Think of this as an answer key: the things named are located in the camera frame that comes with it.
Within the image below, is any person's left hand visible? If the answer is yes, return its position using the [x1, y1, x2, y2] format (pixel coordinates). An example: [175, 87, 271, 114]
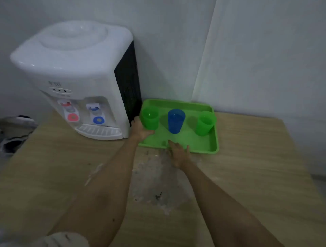
[128, 116, 155, 145]

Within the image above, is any person's right hand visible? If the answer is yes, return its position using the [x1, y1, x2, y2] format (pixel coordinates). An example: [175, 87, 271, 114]
[167, 140, 192, 170]

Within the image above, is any green plastic cup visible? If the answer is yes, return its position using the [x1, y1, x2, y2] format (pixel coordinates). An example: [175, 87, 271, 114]
[195, 111, 217, 137]
[141, 107, 160, 131]

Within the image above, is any green plastic tray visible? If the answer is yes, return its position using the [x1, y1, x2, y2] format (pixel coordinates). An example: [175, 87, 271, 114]
[137, 98, 220, 155]

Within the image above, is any blue plastic cup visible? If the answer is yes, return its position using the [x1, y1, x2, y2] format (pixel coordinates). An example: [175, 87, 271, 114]
[167, 109, 186, 135]

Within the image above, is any person's right forearm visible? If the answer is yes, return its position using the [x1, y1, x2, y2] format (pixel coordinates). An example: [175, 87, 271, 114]
[178, 160, 285, 247]

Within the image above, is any person's left forearm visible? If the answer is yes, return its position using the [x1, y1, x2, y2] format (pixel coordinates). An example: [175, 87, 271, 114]
[47, 138, 144, 247]

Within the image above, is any person's white shirt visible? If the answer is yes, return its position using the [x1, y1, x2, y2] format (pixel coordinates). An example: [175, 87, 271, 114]
[0, 230, 90, 247]

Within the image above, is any wooden table with scraped patch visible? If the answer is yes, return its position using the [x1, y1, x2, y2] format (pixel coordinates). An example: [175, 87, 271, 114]
[0, 110, 326, 247]

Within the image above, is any white water dispenser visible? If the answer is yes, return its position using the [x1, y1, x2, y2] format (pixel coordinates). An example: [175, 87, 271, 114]
[10, 20, 143, 141]

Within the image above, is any grey cloth bag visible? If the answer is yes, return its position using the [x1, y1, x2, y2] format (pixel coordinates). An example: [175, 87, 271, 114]
[0, 115, 39, 156]

